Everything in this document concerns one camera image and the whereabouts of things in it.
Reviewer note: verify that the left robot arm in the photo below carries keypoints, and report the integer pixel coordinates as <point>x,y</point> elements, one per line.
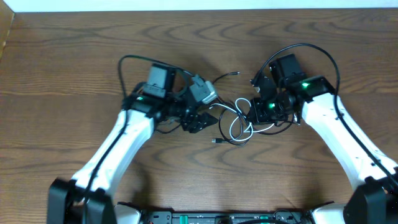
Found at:
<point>169,92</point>

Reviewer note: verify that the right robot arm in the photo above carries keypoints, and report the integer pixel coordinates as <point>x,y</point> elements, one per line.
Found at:
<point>372,175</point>

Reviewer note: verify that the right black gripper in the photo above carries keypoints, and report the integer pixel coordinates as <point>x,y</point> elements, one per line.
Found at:
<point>257,110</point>

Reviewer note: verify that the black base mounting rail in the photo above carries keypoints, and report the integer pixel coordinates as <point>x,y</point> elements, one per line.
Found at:
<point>170,217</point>

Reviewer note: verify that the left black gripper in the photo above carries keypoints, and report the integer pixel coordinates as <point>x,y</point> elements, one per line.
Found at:
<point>189,115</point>

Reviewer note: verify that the cardboard box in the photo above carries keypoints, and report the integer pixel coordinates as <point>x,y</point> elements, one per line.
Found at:
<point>6,19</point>

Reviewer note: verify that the green clamp handle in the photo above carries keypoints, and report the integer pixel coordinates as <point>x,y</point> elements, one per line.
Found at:
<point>184,219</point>

